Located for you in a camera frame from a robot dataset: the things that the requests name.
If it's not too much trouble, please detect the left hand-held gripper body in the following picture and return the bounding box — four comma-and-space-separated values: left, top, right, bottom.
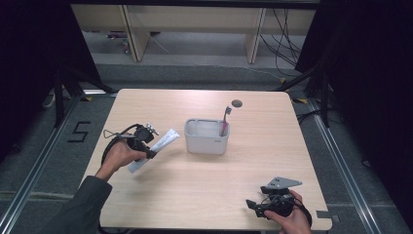
125, 122, 161, 152

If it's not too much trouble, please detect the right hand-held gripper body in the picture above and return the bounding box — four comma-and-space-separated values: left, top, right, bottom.
259, 175, 303, 218

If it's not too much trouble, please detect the white toothpaste tube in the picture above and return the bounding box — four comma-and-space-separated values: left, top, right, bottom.
127, 128, 181, 175

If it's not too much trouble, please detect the grey plastic holder box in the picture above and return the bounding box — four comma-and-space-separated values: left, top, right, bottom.
183, 117, 231, 156

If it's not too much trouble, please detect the person's right hand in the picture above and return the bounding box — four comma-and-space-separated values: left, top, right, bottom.
263, 189, 313, 234

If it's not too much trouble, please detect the person's left hand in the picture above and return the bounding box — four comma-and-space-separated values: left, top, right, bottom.
94, 139, 148, 182

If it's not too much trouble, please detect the pink toothbrush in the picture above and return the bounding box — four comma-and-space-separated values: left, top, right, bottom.
219, 105, 233, 137

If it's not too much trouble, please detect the black metal stand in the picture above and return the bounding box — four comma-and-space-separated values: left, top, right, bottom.
53, 59, 119, 129
274, 62, 333, 129

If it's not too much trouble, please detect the light wooden desk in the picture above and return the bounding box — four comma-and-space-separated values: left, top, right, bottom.
70, 3, 318, 64

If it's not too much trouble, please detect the black wrist strap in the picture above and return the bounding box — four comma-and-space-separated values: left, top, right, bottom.
293, 196, 314, 228

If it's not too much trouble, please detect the metal floor rail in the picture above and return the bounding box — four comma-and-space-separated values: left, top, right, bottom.
306, 97, 382, 234
0, 93, 83, 234

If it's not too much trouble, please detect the bundle of black cables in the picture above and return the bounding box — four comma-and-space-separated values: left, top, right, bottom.
259, 8, 304, 78

